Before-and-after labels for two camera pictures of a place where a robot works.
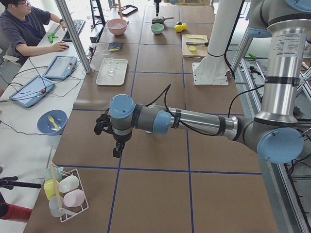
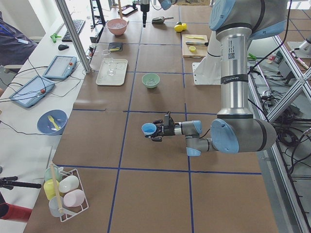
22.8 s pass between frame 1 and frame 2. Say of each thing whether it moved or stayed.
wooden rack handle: stayed
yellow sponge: stayed
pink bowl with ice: stayed
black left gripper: moved
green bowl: moved
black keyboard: stayed
